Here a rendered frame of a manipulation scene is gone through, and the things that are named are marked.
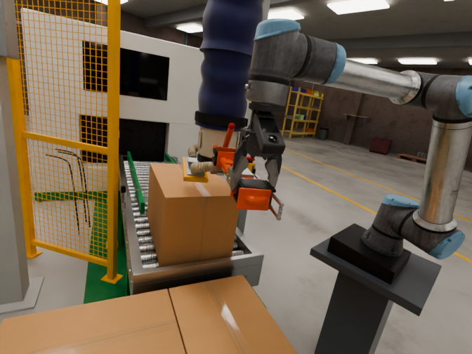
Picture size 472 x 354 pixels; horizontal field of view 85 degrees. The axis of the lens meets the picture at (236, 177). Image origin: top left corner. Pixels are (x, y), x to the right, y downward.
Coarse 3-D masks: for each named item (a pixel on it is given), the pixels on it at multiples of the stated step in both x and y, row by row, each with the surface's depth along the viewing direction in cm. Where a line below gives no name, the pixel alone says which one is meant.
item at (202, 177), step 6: (192, 156) 123; (186, 162) 120; (186, 168) 113; (186, 174) 104; (192, 174) 104; (198, 174) 105; (204, 174) 108; (186, 180) 102; (192, 180) 102; (198, 180) 103; (204, 180) 103
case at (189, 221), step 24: (168, 168) 167; (168, 192) 127; (192, 192) 132; (216, 192) 136; (168, 216) 125; (192, 216) 130; (216, 216) 136; (168, 240) 129; (192, 240) 134; (216, 240) 141; (168, 264) 133
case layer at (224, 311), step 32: (192, 288) 124; (224, 288) 127; (32, 320) 96; (64, 320) 98; (96, 320) 100; (128, 320) 102; (160, 320) 104; (192, 320) 106; (224, 320) 108; (256, 320) 111; (0, 352) 84; (32, 352) 85; (64, 352) 87; (96, 352) 88; (128, 352) 90; (160, 352) 91; (192, 352) 93; (224, 352) 95; (256, 352) 97; (288, 352) 98
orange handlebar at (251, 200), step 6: (222, 162) 86; (228, 162) 81; (222, 168) 84; (246, 198) 57; (252, 198) 56; (258, 198) 56; (264, 198) 57; (252, 204) 56; (258, 204) 56; (264, 204) 57
